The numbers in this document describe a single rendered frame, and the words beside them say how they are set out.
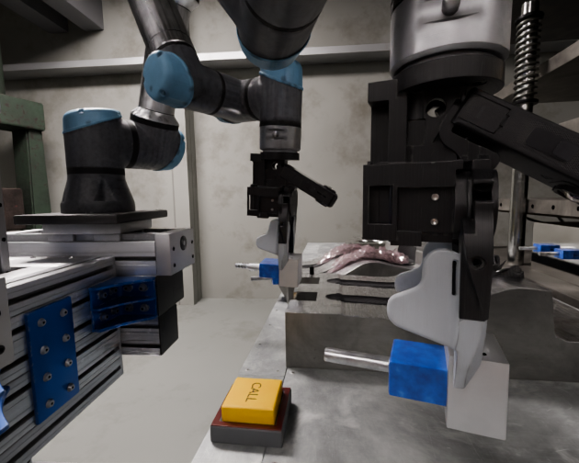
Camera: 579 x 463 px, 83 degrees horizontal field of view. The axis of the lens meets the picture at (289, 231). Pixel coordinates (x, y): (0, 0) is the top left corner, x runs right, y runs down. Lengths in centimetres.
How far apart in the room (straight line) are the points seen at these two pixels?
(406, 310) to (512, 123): 14
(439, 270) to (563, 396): 39
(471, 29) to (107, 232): 71
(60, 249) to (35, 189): 301
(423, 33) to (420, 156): 8
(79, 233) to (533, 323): 84
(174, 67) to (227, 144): 292
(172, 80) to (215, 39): 322
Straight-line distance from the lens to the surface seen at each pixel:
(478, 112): 25
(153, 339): 80
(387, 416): 47
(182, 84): 56
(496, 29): 26
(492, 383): 27
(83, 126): 84
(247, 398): 42
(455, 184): 23
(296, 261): 60
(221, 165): 345
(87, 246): 82
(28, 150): 389
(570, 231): 133
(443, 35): 25
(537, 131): 25
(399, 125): 25
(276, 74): 59
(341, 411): 47
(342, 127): 337
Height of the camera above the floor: 107
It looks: 6 degrees down
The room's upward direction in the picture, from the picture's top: 1 degrees counter-clockwise
